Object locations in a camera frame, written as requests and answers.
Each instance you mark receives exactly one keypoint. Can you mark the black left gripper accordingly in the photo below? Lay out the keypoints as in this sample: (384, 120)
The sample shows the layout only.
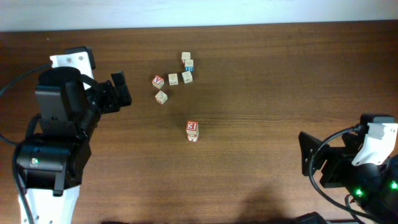
(112, 97)

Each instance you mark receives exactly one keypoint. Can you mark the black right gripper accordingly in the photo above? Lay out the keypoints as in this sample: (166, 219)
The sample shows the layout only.
(333, 157)

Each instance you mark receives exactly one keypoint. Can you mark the red edged block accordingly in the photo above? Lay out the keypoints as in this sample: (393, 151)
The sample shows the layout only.
(192, 127)

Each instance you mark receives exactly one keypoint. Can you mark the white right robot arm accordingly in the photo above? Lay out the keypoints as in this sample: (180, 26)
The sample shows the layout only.
(363, 189)

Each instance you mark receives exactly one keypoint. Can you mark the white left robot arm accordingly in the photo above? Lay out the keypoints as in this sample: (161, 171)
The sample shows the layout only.
(48, 164)

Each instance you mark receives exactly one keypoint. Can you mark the red letter A block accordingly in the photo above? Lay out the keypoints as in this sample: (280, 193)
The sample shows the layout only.
(158, 82)

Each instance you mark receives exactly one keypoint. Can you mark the elephant red letter block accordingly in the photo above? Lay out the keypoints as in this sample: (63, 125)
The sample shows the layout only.
(161, 97)

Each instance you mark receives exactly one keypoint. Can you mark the blue 2 block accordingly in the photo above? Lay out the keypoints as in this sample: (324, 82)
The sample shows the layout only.
(187, 77)

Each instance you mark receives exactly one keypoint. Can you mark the blue D block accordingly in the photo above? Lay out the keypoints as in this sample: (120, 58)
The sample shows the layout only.
(189, 65)

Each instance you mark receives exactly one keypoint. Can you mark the red top edge block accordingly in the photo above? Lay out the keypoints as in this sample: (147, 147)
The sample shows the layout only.
(185, 56)

